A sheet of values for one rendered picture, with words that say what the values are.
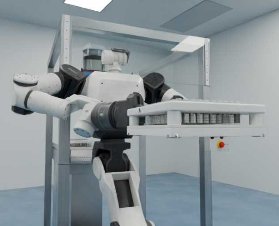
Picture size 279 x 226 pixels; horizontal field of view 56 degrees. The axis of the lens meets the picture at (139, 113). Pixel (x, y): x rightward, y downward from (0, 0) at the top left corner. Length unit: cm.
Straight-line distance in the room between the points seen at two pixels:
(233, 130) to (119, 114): 34
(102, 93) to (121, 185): 41
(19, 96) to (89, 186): 98
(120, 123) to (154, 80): 58
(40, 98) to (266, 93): 414
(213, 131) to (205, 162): 135
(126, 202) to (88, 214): 70
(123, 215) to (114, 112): 45
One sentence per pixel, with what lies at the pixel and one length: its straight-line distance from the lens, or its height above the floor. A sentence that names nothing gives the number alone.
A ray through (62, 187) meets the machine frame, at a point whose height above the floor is 68.
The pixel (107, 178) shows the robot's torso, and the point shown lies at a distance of 112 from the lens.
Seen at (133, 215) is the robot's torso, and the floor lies 66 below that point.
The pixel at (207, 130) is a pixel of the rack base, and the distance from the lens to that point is 54.
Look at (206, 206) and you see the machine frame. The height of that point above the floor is 47.
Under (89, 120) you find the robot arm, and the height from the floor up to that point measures 102.
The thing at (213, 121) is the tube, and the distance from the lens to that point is 60.
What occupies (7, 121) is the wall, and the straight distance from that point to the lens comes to 496.
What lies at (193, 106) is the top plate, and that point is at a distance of 52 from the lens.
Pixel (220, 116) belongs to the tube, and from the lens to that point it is 61.
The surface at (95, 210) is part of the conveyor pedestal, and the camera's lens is 182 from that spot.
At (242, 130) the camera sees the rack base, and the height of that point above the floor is 98.
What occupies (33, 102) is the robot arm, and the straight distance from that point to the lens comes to 92.
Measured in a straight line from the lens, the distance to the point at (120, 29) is 170.
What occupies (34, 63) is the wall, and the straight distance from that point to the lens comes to 514.
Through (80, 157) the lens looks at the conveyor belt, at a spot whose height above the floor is 82.
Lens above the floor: 98
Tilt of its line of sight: 4 degrees up
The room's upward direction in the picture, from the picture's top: straight up
